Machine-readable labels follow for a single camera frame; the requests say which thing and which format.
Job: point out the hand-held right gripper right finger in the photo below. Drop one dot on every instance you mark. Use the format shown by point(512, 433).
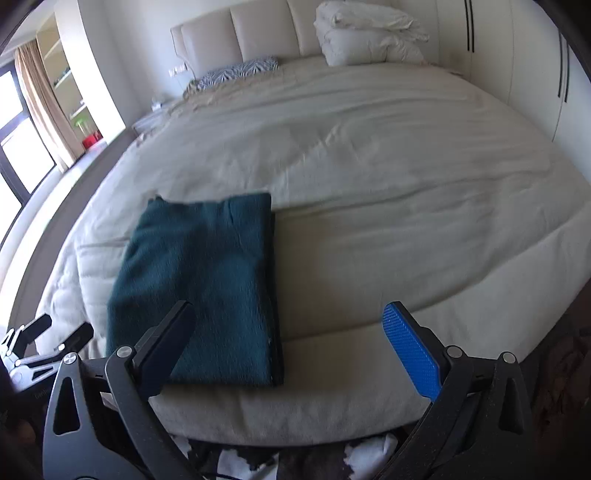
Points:
point(411, 350)

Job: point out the cream padded headboard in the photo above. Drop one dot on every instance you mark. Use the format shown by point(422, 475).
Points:
point(263, 32)

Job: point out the folded white duvet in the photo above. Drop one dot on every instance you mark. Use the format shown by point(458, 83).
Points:
point(364, 41)

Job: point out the white wall socket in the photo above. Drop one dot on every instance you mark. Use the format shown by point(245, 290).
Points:
point(178, 70)

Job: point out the nightstand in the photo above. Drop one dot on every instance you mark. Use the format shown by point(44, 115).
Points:
point(152, 117)

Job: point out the white wall shelf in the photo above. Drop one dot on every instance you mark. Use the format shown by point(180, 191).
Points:
point(64, 69)

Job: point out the black white cowhide rug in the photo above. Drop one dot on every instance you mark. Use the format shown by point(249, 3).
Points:
point(369, 454)

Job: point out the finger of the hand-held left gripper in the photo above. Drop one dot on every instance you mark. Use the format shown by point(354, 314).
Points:
point(76, 337)
point(37, 325)

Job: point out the dark teal fleece garment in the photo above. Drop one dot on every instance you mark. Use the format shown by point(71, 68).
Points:
point(207, 277)

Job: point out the beige curtain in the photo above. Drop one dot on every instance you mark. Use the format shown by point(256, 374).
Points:
point(44, 101)

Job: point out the black framed window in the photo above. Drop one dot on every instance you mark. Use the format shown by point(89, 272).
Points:
point(18, 152)

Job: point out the white wardrobe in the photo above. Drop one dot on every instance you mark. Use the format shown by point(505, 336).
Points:
point(498, 46)

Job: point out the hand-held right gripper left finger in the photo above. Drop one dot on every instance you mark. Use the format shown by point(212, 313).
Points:
point(173, 341)

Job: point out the green stand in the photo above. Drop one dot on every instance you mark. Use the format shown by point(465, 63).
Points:
point(79, 123)

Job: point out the zebra print pillow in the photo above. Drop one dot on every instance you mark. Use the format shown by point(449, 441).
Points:
point(231, 73)

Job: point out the bed with cream sheet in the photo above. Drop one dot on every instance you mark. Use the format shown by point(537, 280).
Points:
point(392, 184)

